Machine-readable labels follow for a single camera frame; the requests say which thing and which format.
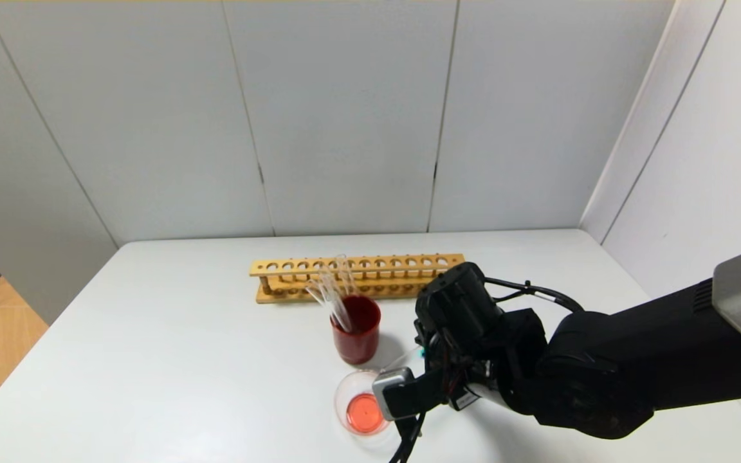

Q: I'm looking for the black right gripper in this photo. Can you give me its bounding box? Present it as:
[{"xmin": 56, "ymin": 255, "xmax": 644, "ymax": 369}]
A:
[{"xmin": 446, "ymin": 384, "xmax": 481, "ymax": 412}]

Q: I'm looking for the blue pigment test tube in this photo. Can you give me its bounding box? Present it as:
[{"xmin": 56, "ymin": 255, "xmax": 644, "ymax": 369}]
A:
[{"xmin": 380, "ymin": 346, "xmax": 426, "ymax": 374}]

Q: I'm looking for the empty clear test tube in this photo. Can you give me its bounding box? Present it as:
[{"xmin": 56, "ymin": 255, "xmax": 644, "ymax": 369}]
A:
[
  {"xmin": 323, "ymin": 264, "xmax": 352, "ymax": 325},
  {"xmin": 314, "ymin": 269, "xmax": 349, "ymax": 330},
  {"xmin": 306, "ymin": 277, "xmax": 349, "ymax": 332}
]

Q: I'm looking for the wooden test tube rack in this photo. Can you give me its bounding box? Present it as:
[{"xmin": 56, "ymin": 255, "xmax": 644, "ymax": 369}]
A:
[{"xmin": 248, "ymin": 253, "xmax": 466, "ymax": 304}]

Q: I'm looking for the clear glass bowl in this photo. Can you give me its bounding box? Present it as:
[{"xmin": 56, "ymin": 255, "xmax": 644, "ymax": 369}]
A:
[{"xmin": 334, "ymin": 370, "xmax": 398, "ymax": 438}]

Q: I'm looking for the red cup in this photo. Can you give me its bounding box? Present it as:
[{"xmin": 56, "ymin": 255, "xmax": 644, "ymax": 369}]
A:
[{"xmin": 330, "ymin": 295, "xmax": 382, "ymax": 366}]

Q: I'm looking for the black camera cable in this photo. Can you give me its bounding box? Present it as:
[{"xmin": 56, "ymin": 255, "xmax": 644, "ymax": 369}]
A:
[{"xmin": 389, "ymin": 412, "xmax": 427, "ymax": 463}]

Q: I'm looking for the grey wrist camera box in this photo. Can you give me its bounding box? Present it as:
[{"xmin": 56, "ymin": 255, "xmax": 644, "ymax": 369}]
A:
[{"xmin": 372, "ymin": 367, "xmax": 417, "ymax": 421}]

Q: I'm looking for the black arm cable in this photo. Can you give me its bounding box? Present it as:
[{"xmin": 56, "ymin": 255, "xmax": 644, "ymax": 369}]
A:
[{"xmin": 485, "ymin": 277, "xmax": 585, "ymax": 317}]

